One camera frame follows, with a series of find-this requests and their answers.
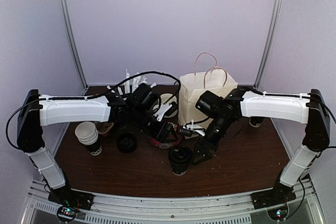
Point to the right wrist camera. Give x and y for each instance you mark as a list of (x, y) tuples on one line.
[(190, 130)]

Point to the cream ceramic mug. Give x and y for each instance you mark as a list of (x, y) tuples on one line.
[(168, 98)]

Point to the cream paper bag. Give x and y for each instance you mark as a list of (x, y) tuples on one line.
[(216, 80)]

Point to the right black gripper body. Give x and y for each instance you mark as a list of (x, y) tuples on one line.
[(212, 146)]

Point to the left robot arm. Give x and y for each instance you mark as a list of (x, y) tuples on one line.
[(43, 110)]

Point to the cardboard cup carrier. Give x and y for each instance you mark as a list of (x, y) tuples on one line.
[(104, 128)]

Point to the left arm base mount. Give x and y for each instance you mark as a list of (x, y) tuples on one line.
[(73, 208)]

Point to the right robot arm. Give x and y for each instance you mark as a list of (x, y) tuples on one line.
[(306, 108)]

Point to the stack of black lids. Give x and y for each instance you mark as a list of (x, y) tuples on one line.
[(126, 142)]

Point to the aluminium front rail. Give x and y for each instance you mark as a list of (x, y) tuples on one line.
[(234, 208)]

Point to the stack of paper cups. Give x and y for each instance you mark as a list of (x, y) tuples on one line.
[(87, 134)]

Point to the black paper coffee cup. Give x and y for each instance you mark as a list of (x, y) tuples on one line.
[(255, 121)]

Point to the red floral plate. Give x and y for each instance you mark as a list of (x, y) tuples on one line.
[(163, 146)]

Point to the wrapped white straws bundle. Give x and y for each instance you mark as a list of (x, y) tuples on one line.
[(131, 84)]

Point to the right corner metal post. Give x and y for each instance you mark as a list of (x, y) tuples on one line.
[(276, 9)]

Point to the corner metal post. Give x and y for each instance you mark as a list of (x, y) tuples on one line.
[(72, 43), (276, 9)]

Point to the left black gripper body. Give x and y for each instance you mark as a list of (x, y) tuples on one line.
[(160, 133)]

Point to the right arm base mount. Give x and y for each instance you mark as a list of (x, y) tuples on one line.
[(275, 201)]

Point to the left corner metal post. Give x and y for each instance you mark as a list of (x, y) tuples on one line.
[(72, 43)]

